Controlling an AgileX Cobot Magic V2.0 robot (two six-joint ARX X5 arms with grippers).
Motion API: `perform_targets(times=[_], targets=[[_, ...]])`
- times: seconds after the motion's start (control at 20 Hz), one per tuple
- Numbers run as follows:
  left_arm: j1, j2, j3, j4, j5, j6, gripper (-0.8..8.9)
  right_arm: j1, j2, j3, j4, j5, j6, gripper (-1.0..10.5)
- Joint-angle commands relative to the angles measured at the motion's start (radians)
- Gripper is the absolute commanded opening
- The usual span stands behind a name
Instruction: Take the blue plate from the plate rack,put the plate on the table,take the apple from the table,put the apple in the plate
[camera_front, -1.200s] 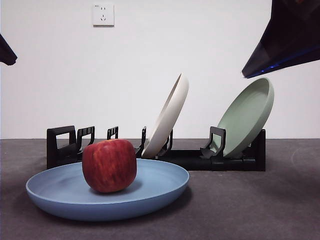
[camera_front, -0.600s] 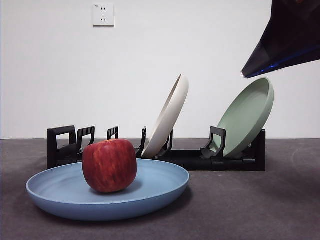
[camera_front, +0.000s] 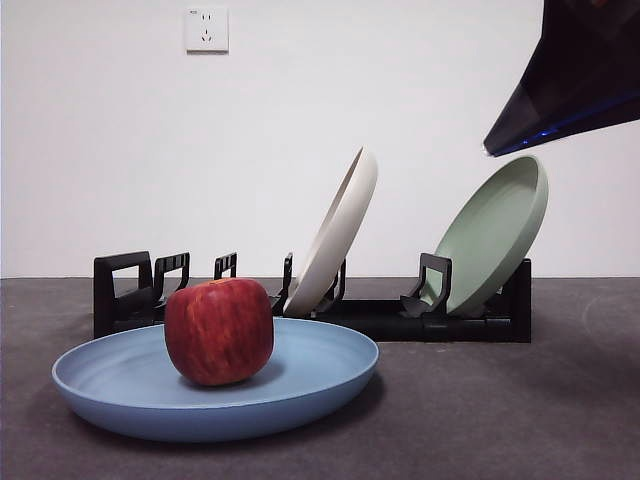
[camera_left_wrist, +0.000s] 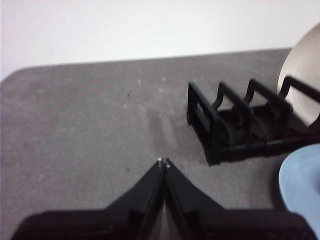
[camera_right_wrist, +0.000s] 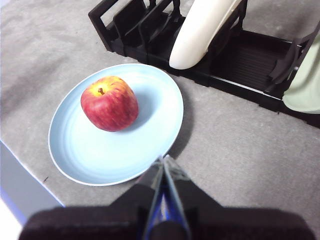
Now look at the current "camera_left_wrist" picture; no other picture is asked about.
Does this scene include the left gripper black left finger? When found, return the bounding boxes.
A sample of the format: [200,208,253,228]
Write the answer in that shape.
[11,158,166,240]

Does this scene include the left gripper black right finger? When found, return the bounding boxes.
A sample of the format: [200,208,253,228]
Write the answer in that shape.
[164,158,317,240]

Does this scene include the blue plate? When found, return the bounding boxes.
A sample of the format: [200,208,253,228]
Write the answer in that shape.
[278,144,320,238]

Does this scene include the black plate rack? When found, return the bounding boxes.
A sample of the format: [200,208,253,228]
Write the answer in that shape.
[186,77,320,166]

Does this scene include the cream plate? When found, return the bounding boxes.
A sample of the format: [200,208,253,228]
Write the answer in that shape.
[277,23,320,127]

